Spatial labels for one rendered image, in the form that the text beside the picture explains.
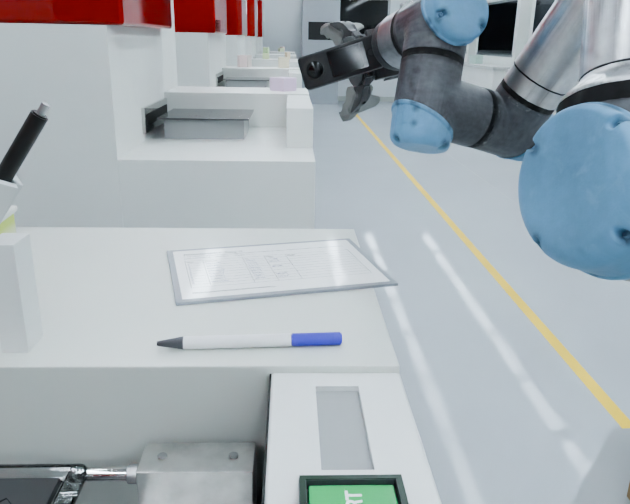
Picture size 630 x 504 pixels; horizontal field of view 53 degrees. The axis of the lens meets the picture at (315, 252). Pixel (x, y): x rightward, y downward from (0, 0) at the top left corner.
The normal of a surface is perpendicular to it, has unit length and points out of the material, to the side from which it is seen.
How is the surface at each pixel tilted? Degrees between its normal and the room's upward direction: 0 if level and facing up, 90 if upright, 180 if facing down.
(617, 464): 0
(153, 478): 90
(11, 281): 90
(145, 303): 0
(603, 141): 81
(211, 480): 90
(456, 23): 75
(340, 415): 0
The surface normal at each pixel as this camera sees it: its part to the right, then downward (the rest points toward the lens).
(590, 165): -0.90, -0.03
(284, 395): 0.02, -0.95
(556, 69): -0.21, 0.56
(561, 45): -0.47, 0.40
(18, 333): 0.04, 0.32
